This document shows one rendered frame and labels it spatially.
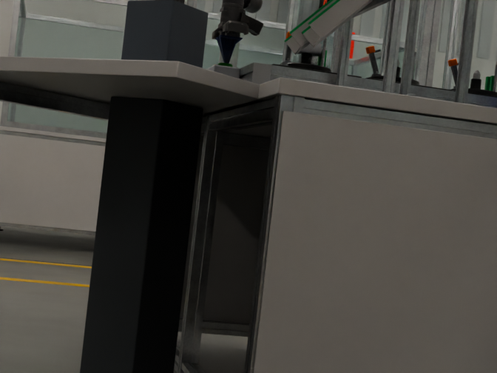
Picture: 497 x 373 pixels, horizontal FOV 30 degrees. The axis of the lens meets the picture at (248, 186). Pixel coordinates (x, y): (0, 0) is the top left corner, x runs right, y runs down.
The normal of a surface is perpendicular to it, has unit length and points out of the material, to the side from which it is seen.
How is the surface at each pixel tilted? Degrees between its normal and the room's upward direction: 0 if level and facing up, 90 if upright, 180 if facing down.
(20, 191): 90
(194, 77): 90
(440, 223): 90
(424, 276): 90
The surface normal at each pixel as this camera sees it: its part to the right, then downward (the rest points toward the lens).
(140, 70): -0.54, -0.06
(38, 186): 0.21, 0.03
